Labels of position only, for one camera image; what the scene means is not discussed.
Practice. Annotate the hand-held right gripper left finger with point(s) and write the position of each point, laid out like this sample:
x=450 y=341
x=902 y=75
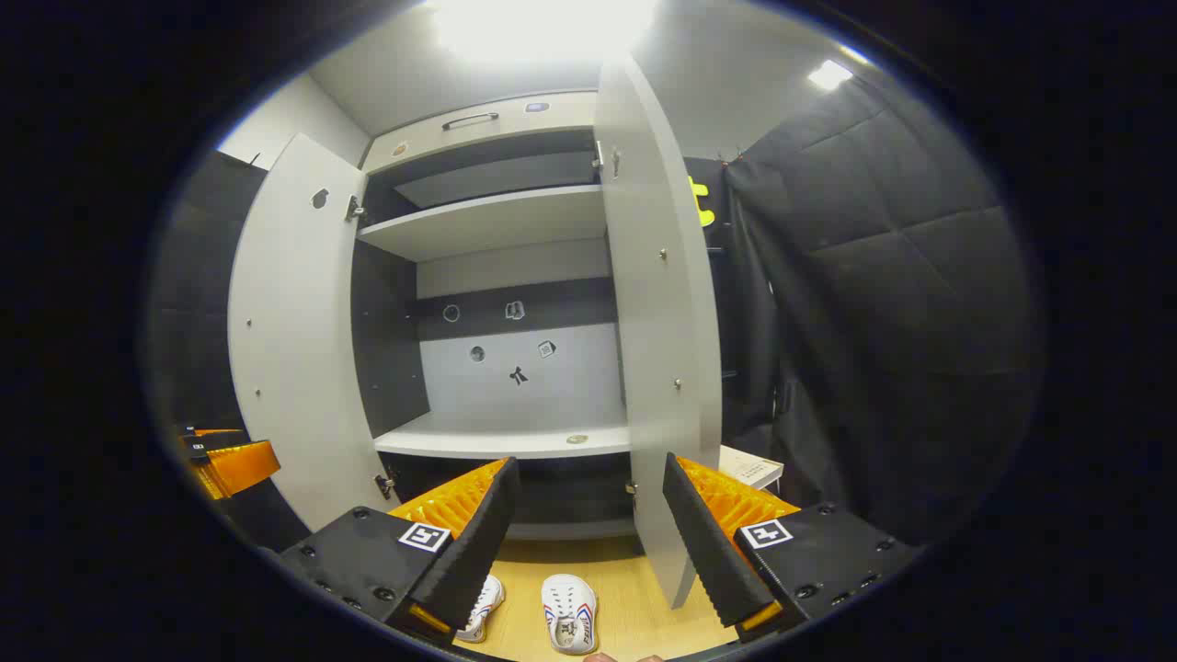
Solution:
x=478 y=552

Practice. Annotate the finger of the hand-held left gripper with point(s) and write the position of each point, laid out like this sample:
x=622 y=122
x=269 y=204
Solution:
x=244 y=464

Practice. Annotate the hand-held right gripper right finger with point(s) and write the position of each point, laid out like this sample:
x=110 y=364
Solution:
x=708 y=552

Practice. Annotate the white canvas shoe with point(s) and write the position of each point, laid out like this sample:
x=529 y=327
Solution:
x=485 y=602
x=568 y=611

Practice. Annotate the white shoe cabinet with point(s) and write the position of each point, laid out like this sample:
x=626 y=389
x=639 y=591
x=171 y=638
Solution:
x=497 y=221

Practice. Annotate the white cardboard box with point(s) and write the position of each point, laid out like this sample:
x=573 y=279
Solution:
x=749 y=467

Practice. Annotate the black backdrop cloth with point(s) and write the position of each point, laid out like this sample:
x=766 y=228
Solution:
x=874 y=276

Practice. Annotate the small ceiling light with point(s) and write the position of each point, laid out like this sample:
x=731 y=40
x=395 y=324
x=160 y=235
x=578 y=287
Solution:
x=829 y=74

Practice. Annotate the large ceiling light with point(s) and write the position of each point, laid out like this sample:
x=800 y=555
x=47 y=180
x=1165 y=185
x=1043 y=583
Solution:
x=542 y=28

